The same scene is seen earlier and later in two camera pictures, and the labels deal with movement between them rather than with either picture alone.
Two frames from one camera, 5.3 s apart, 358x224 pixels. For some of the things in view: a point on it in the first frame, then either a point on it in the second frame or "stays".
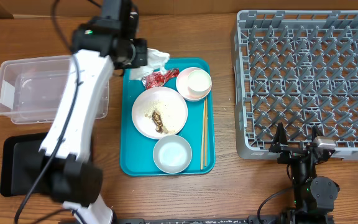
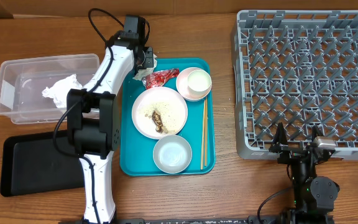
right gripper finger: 316,132 stays
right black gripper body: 291,152 stays
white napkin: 156,62 -> 58,90
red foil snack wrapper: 158,79 stays
